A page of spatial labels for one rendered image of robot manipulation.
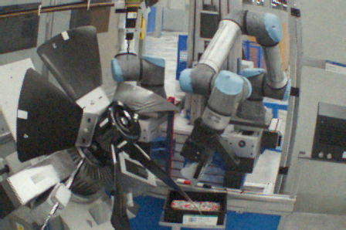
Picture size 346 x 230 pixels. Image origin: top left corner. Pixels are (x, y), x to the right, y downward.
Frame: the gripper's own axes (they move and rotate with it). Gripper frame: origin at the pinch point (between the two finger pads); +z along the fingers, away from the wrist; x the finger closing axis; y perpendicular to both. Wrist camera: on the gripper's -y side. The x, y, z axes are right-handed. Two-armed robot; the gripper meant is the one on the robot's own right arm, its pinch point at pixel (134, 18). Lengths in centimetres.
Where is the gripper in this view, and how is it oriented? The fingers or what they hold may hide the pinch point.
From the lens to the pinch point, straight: 167.3
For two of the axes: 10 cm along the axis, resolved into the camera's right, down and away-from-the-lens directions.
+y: 3.7, -2.3, 9.0
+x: -9.3, -1.4, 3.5
